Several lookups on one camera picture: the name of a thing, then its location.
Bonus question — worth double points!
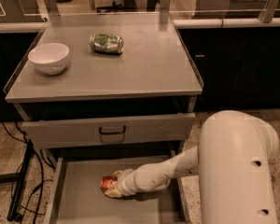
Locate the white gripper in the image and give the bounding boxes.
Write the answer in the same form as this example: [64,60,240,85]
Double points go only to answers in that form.
[105,163,171,198]

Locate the red coke can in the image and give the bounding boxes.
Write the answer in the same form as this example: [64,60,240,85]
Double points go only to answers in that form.
[101,175,118,192]

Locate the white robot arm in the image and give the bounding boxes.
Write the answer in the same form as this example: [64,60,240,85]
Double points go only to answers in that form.
[101,110,279,224]

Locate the open grey middle drawer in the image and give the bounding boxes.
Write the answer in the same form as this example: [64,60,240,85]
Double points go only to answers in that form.
[44,150,189,224]

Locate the grey top drawer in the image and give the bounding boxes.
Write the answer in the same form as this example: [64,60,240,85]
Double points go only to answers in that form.
[22,113,195,148]

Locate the grey drawer cabinet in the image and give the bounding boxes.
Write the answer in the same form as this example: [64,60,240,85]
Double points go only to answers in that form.
[3,12,205,224]

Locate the green soda can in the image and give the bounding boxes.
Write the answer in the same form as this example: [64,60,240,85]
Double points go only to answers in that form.
[90,34,124,54]

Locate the black metal floor bar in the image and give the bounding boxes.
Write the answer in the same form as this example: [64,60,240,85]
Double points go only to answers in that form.
[0,142,34,222]

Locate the white ceramic bowl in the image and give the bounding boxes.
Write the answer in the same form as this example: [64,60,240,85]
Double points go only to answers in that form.
[28,43,70,75]

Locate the black drawer handle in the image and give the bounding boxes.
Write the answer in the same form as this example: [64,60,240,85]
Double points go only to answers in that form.
[99,125,126,135]

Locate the black floor cables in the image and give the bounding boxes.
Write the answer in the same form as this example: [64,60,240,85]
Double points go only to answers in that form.
[0,120,57,224]

